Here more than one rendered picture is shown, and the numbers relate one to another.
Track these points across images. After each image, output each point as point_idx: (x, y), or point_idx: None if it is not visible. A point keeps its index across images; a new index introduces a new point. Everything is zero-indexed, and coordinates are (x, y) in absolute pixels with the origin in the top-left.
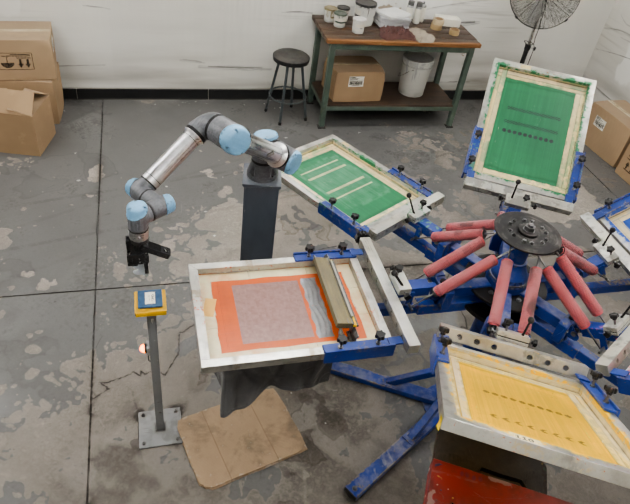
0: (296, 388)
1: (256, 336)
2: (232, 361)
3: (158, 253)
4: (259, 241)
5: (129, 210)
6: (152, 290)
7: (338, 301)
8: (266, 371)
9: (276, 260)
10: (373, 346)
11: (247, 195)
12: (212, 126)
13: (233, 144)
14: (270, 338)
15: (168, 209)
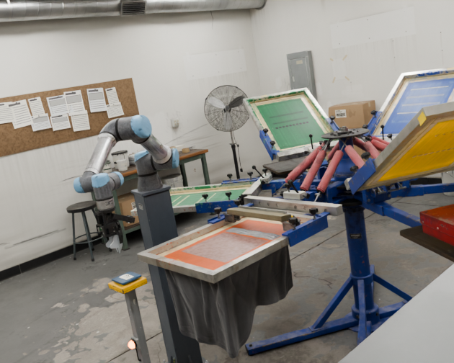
0: (276, 299)
1: (230, 256)
2: (230, 263)
3: (126, 217)
4: None
5: (96, 177)
6: (123, 274)
7: (268, 212)
8: (251, 285)
9: (199, 228)
10: (314, 220)
11: (148, 204)
12: (121, 122)
13: (143, 126)
14: (241, 253)
15: (120, 178)
